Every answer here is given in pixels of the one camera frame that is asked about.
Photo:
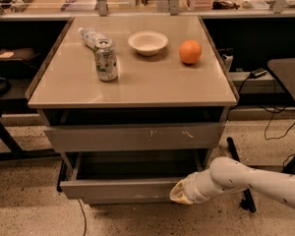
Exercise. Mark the padded gripper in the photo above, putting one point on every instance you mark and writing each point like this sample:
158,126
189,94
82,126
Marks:
191,188

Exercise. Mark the grey drawer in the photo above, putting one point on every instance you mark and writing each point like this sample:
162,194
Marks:
134,137
128,177

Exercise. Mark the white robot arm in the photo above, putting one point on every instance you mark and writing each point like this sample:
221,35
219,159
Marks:
226,175

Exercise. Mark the grey top drawer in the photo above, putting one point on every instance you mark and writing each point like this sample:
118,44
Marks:
134,137

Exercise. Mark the grey drawer cabinet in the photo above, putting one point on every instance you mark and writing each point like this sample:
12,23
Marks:
158,89

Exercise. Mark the black table leg bar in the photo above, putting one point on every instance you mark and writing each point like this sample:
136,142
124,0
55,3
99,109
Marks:
241,178

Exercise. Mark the black power adapter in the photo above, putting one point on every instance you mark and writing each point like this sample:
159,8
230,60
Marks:
257,73

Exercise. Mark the orange fruit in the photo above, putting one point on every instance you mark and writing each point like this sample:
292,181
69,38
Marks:
190,52

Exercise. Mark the white paper bowl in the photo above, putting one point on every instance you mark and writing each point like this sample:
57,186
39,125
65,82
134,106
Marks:
147,42

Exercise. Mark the dark side table top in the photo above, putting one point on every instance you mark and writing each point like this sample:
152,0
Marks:
284,71

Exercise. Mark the green white soda can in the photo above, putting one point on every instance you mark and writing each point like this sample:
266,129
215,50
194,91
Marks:
105,60

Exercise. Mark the clear plastic water bottle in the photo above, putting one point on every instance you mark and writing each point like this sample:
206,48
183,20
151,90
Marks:
90,36

